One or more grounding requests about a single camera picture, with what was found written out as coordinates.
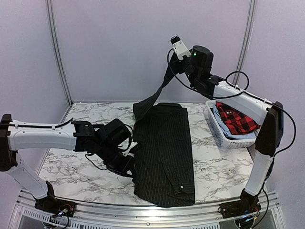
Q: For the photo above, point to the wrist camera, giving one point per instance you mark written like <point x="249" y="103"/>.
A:
<point x="180" y="48"/>
<point x="131" y="150"/>

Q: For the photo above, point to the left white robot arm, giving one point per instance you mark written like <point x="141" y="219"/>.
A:
<point x="109" y="142"/>

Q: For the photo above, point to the black pinstriped long sleeve shirt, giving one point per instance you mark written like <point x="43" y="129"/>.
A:
<point x="164" y="160"/>

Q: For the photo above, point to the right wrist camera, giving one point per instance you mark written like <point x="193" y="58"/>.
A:
<point x="180" y="48"/>

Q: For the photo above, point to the right aluminium frame post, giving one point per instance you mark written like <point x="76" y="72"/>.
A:
<point x="247" y="35"/>

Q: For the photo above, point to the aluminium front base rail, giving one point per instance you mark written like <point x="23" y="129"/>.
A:
<point x="90" y="215"/>

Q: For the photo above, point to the light blue shirt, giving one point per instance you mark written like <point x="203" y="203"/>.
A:
<point x="225" y="130"/>

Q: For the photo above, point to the red black plaid shirt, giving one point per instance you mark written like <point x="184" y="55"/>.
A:
<point x="237" y="122"/>

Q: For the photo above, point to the aluminium frame post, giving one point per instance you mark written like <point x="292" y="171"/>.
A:
<point x="247" y="35"/>
<point x="57" y="53"/>

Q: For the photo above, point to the left aluminium frame post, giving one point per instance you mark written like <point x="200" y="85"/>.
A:
<point x="57" y="53"/>

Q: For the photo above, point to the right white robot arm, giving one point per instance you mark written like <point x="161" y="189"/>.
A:
<point x="196" y="64"/>

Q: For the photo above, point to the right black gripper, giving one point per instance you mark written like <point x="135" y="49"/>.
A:
<point x="178" y="67"/>

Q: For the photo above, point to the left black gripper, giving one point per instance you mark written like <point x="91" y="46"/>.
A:
<point x="123" y="169"/>

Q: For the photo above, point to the white plastic laundry basket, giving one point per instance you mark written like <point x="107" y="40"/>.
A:
<point x="225" y="142"/>

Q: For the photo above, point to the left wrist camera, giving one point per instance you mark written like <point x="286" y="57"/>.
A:
<point x="131" y="150"/>

